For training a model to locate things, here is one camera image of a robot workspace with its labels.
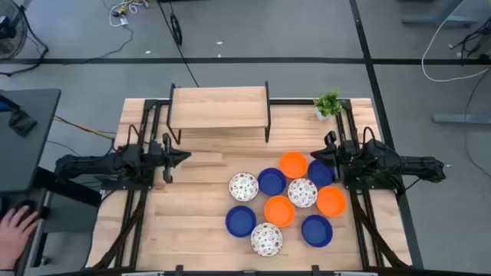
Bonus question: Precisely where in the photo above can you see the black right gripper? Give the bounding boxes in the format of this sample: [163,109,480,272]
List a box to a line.
[310,130,353,182]

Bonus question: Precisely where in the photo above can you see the white cable with plug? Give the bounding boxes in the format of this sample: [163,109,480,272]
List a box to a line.
[108,0,150,28]

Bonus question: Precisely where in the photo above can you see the black computer mouse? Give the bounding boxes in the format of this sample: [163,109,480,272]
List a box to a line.
[14,199,40,222]

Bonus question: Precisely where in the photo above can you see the yellow cable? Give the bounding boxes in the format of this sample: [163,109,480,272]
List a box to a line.
[53,116,116,140]

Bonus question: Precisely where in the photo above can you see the green plant in white pot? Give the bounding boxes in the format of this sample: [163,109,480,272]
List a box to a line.
[312,90,344,122]

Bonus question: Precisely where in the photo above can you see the grey side desk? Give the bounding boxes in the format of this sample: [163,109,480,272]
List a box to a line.
[0,166,104,276]

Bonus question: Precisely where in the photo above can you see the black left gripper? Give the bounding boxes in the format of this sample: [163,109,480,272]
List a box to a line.
[147,133,192,184]

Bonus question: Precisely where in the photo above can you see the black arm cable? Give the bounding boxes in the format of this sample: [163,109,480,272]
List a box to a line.
[126,123,153,149]
[360,126,380,146]

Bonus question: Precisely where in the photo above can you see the dark grey desk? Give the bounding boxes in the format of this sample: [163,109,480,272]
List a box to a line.
[0,88,62,193]

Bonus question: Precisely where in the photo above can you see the thin black floor cable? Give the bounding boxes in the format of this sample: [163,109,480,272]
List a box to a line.
[157,0,200,88]

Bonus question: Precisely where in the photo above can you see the black table frame rail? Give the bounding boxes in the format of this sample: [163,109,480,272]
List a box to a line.
[143,98,352,106]
[122,269,384,276]

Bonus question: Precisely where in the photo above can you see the black cable bundle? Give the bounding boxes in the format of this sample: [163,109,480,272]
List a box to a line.
[450,18,491,64]

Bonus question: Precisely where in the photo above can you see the long white cable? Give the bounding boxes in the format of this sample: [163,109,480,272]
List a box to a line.
[420,0,491,83]

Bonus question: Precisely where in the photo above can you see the black floor fan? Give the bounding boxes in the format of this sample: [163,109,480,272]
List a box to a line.
[0,0,30,61]

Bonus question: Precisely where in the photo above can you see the black handheld device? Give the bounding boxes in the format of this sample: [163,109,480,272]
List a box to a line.
[7,108,38,138]

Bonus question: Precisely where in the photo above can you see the grey desk foot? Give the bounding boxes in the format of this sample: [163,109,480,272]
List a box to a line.
[432,112,491,125]
[401,14,479,28]

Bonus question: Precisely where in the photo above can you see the person's hand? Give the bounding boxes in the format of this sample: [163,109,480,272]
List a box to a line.
[0,205,39,271]

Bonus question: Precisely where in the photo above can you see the blue plastic bowl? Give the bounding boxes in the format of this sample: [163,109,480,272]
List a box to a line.
[307,159,337,188]
[225,205,258,238]
[257,167,288,197]
[301,214,334,248]

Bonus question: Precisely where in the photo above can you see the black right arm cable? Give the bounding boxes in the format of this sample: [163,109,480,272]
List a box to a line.
[360,126,380,146]

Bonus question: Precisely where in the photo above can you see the wooden shelf with black legs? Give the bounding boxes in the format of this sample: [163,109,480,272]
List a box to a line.
[166,80,272,146]

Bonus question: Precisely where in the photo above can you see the floral bowl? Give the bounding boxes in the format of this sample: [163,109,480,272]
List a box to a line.
[250,222,285,258]
[287,178,319,209]
[228,172,260,202]

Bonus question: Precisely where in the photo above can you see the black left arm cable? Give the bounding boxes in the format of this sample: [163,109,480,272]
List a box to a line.
[126,123,153,149]

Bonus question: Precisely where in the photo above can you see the orange plastic bowl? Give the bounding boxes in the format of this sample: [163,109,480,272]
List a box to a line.
[278,151,309,179]
[315,186,348,218]
[264,195,296,228]

